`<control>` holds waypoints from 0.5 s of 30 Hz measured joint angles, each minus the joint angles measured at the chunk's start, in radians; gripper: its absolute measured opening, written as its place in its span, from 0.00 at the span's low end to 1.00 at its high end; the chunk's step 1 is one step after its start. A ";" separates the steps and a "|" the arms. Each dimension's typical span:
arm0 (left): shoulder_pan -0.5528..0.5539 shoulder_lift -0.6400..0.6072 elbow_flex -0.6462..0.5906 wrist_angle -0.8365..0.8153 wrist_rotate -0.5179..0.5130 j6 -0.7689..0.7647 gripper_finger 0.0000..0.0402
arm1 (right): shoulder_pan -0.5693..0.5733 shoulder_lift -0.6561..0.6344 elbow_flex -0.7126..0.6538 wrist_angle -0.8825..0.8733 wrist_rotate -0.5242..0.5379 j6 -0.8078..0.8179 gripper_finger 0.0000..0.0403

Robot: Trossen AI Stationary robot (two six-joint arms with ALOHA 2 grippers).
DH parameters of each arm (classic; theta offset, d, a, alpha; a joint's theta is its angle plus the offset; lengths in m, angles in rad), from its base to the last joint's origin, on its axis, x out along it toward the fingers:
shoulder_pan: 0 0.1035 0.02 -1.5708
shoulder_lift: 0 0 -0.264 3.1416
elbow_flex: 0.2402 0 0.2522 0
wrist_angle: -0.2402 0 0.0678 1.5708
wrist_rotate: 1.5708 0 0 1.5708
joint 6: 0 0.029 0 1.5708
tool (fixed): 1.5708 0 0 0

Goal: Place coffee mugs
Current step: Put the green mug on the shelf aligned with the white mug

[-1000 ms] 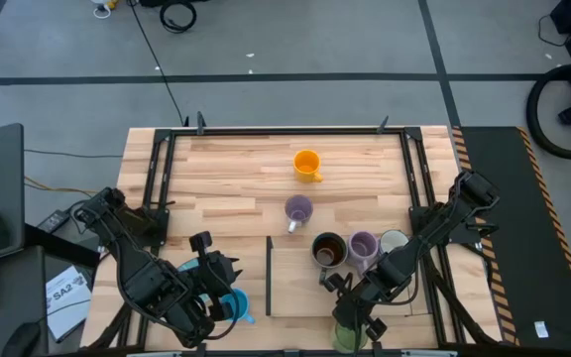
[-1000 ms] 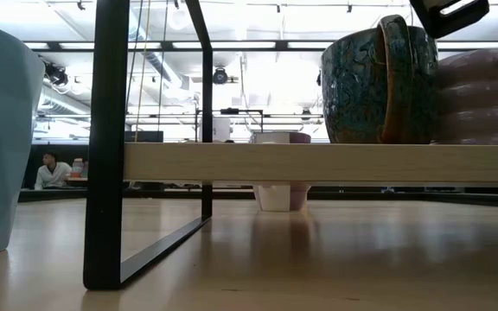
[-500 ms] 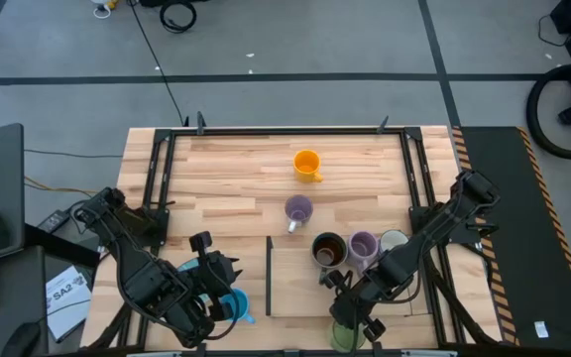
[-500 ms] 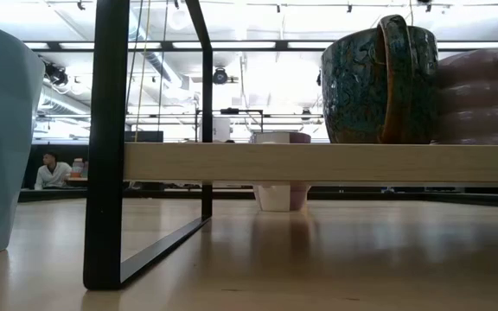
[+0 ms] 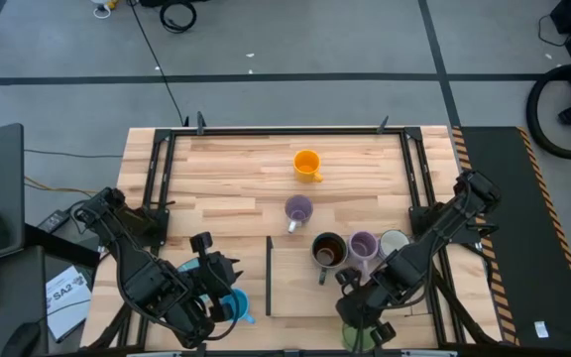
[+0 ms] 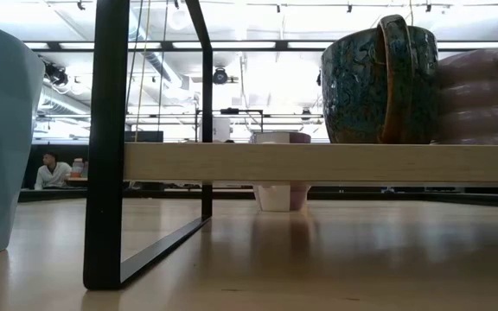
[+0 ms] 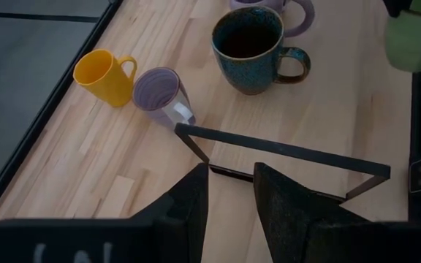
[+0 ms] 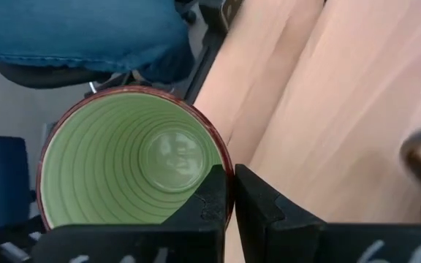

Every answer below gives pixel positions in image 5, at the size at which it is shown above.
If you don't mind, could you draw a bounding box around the grey side table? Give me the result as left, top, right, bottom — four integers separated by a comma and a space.
0, 245, 52, 357

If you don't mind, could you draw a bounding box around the black power adapter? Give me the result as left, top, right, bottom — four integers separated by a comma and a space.
37, 209, 71, 233

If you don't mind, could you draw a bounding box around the coiled black cable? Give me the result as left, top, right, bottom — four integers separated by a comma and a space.
159, 0, 198, 35

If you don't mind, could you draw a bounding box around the white printed paper sheet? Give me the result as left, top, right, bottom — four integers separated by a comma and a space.
45, 265, 93, 343

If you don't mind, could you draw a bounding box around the ribbed mauve mug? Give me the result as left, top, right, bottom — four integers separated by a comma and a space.
347, 230, 380, 272

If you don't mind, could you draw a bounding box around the black aluminium rig frame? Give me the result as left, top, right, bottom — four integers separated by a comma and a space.
81, 126, 505, 357

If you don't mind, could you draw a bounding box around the black hazard striped floor mat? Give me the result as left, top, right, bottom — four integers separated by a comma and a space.
451, 125, 571, 351

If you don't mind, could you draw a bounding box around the light blue mug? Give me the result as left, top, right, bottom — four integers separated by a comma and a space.
215, 288, 257, 326

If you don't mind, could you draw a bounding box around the teal glazed mug white handle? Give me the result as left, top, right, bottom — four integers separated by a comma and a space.
175, 258, 215, 306

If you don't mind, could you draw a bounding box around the wooden shelf black frame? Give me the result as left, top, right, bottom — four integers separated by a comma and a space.
264, 233, 433, 319

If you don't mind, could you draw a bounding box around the white and yellow plug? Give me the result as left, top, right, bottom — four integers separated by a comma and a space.
90, 0, 119, 20

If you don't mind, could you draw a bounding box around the orange vacuum with hose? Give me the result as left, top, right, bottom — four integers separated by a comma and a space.
525, 62, 571, 161

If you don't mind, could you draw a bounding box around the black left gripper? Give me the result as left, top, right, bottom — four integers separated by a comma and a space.
189, 231, 247, 323

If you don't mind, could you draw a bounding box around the yellow floor cable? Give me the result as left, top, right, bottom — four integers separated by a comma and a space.
24, 176, 116, 195

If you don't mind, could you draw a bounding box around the black rounded device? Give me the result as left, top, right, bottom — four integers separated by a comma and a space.
0, 321, 42, 357

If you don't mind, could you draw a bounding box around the green mug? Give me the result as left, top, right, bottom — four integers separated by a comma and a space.
340, 320, 380, 354

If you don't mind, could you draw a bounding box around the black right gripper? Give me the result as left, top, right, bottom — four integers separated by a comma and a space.
335, 266, 400, 346

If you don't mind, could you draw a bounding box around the long black floor cable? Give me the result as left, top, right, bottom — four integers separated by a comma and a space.
127, 0, 190, 128

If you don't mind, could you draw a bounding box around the dark mug brown inside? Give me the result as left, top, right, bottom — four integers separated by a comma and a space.
310, 231, 349, 287

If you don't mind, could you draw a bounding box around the grey floor cable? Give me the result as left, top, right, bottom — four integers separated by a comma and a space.
24, 150, 124, 160

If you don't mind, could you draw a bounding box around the yellow mug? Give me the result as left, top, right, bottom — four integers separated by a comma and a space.
292, 149, 324, 184

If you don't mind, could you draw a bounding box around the white enamel mug blue rim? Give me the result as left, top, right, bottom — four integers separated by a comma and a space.
377, 228, 410, 262

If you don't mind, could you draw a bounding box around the lavender mug white handle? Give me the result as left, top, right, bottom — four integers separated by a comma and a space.
284, 193, 315, 234

